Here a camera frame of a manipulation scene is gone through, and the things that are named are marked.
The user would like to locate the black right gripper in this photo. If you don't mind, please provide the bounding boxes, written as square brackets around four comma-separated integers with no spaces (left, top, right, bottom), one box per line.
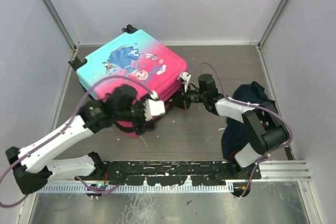
[170,82,207,110]

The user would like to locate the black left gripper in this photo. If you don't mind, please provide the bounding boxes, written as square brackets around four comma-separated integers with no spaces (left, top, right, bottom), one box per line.
[115,93,157,133]

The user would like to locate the pink teal suitcase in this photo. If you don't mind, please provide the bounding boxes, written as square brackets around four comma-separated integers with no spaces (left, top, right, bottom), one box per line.
[69,25,187,137]

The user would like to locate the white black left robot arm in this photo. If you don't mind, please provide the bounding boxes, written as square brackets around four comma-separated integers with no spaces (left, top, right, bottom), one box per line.
[6,84,165,195]

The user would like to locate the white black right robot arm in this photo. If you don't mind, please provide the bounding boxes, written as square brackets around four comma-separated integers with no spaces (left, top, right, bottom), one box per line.
[172,72,293,179]

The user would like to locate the navy garment with red trim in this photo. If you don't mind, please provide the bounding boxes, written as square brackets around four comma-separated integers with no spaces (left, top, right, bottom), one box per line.
[221,81,276,160]

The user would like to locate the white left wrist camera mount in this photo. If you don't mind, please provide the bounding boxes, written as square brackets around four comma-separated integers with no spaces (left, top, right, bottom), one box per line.
[144,99,165,121]

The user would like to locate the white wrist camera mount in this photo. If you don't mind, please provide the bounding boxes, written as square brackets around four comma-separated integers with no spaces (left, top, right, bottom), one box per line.
[177,71,191,92]
[144,99,165,121]

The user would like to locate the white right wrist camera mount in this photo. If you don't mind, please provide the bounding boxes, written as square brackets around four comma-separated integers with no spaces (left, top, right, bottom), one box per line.
[177,71,191,92]

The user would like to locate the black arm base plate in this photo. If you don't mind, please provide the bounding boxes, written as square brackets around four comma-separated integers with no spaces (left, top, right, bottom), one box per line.
[75,160,262,187]

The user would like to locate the aluminium left corner post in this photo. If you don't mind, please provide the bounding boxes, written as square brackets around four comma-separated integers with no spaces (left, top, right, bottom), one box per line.
[42,0,77,51]

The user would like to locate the aluminium corner post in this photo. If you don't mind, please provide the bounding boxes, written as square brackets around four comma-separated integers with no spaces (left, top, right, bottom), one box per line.
[257,0,290,49]
[42,0,77,51]

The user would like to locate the white slotted cable duct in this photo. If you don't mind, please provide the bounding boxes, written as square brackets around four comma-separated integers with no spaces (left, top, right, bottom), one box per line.
[38,183,234,194]

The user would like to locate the aluminium frame rail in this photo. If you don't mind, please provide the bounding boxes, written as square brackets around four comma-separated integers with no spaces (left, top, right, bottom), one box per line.
[25,159,312,183]

